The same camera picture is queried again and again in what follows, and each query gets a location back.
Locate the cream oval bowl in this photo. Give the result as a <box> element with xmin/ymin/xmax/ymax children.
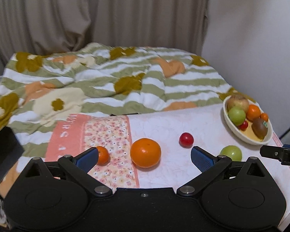
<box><xmin>223</xmin><ymin>96</ymin><xmax>273</xmax><ymax>146</ymax></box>

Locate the pink floral towel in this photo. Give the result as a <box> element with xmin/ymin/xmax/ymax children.
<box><xmin>44</xmin><ymin>102</ymin><xmax>290</xmax><ymax>230</ymax></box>

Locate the small red cherry tomato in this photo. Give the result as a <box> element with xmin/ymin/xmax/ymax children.
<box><xmin>179</xmin><ymin>132</ymin><xmax>194</xmax><ymax>148</ymax></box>

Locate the beige curtain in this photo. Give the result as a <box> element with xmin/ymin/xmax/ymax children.
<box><xmin>0</xmin><ymin>0</ymin><xmax>208</xmax><ymax>61</ymax></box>

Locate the green striped floral quilt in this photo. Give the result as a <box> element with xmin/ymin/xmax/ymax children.
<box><xmin>0</xmin><ymin>43</ymin><xmax>237</xmax><ymax>189</ymax></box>

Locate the black object at left edge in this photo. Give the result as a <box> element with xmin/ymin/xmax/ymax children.
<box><xmin>0</xmin><ymin>127</ymin><xmax>24</xmax><ymax>183</ymax></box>

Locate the orange in bowl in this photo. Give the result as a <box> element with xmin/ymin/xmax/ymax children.
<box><xmin>246</xmin><ymin>104</ymin><xmax>261</xmax><ymax>122</ymax></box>

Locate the large orange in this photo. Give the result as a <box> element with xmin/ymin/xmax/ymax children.
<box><xmin>130</xmin><ymin>138</ymin><xmax>161</xmax><ymax>168</ymax></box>

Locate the small mandarin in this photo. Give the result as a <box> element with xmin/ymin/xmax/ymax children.
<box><xmin>96</xmin><ymin>146</ymin><xmax>110</xmax><ymax>165</ymax></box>
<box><xmin>260</xmin><ymin>113</ymin><xmax>269</xmax><ymax>122</ymax></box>

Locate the black cable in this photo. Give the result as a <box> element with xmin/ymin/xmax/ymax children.
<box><xmin>279</xmin><ymin>124</ymin><xmax>290</xmax><ymax>139</ymax></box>

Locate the smaller green apple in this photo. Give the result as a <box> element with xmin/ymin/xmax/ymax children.
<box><xmin>228</xmin><ymin>107</ymin><xmax>246</xmax><ymax>126</ymax></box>

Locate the brown kiwi with sticker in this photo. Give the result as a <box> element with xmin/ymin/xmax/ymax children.
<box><xmin>252</xmin><ymin>118</ymin><xmax>268</xmax><ymax>139</ymax></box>

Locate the yellowish red apple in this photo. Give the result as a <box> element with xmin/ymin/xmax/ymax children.
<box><xmin>226</xmin><ymin>94</ymin><xmax>249</xmax><ymax>113</ymax></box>

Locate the large green apple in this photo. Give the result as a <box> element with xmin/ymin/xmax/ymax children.
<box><xmin>219</xmin><ymin>145</ymin><xmax>242</xmax><ymax>161</ymax></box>

